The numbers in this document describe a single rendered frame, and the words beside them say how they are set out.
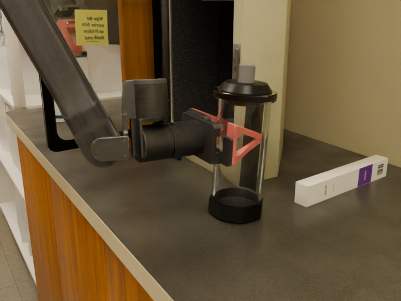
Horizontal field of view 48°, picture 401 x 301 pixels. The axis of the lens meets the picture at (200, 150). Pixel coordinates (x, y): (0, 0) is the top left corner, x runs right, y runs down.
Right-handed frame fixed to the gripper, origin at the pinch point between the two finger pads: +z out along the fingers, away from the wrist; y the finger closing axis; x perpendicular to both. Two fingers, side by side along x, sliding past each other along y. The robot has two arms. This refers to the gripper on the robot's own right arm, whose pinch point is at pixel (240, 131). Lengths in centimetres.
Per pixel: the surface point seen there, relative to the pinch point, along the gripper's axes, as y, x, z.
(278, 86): 10.2, -5.5, 16.9
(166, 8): 41.0, -20.0, 5.9
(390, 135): 5, 7, 51
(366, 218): -14.4, 14.5, 18.8
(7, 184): 233, 93, -8
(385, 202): -11.7, 14.2, 27.6
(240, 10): 11.2, -20.3, 6.3
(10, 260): 170, 113, -18
